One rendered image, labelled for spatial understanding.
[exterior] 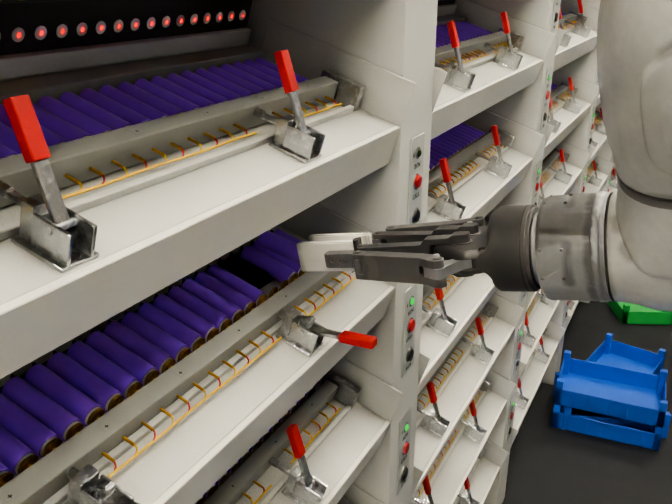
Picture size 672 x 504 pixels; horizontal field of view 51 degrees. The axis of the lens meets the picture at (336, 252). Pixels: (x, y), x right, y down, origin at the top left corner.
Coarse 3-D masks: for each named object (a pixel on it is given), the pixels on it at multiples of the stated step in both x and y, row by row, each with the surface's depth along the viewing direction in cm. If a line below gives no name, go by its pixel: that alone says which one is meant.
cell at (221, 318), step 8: (176, 288) 67; (168, 296) 67; (176, 296) 67; (184, 296) 67; (192, 296) 67; (184, 304) 66; (192, 304) 66; (200, 304) 66; (200, 312) 66; (208, 312) 66; (216, 312) 66; (208, 320) 65; (216, 320) 65; (224, 320) 66
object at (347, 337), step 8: (312, 320) 67; (312, 328) 67; (320, 328) 67; (328, 336) 66; (336, 336) 66; (344, 336) 65; (352, 336) 65; (360, 336) 65; (368, 336) 65; (352, 344) 65; (360, 344) 65; (368, 344) 64; (376, 344) 65
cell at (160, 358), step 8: (112, 328) 60; (120, 328) 60; (128, 328) 61; (112, 336) 60; (120, 336) 60; (128, 336) 60; (136, 336) 60; (128, 344) 59; (136, 344) 59; (144, 344) 59; (152, 344) 60; (136, 352) 59; (144, 352) 59; (152, 352) 59; (160, 352) 59; (152, 360) 59; (160, 360) 58; (160, 368) 59
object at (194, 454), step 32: (288, 224) 87; (320, 224) 85; (352, 224) 82; (224, 256) 78; (352, 288) 80; (384, 288) 82; (320, 320) 73; (352, 320) 75; (256, 352) 66; (288, 352) 67; (320, 352) 68; (0, 384) 54; (256, 384) 62; (288, 384) 63; (192, 416) 57; (224, 416) 58; (256, 416) 59; (160, 448) 53; (192, 448) 54; (224, 448) 55; (128, 480) 50; (160, 480) 51; (192, 480) 52
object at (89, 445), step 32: (288, 288) 72; (320, 288) 77; (256, 320) 66; (192, 352) 60; (224, 352) 61; (160, 384) 55; (192, 384) 58; (224, 384) 60; (128, 416) 52; (64, 448) 48; (96, 448) 49; (32, 480) 45; (64, 480) 47
